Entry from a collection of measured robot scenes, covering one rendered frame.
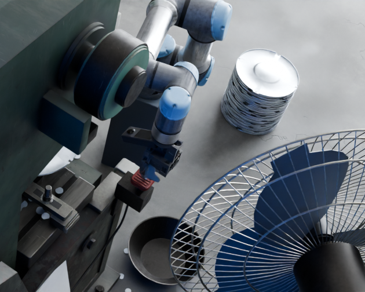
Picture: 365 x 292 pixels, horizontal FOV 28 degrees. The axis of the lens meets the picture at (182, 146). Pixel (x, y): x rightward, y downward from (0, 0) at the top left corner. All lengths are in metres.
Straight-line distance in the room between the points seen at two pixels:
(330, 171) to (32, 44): 0.58
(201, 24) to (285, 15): 1.84
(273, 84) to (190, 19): 1.08
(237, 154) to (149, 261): 0.70
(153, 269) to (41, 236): 0.89
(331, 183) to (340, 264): 0.15
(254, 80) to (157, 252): 0.88
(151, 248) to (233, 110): 0.79
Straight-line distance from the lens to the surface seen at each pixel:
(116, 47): 1.46
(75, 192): 2.10
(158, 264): 2.83
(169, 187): 3.04
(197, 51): 2.40
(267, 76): 3.23
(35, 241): 2.00
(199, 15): 2.20
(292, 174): 1.24
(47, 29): 1.36
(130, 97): 1.51
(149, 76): 1.88
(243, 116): 3.27
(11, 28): 1.36
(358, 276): 1.34
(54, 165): 2.05
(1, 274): 1.78
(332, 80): 3.76
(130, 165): 2.28
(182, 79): 1.88
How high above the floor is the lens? 2.43
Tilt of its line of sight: 50 degrees down
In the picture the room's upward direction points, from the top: 20 degrees clockwise
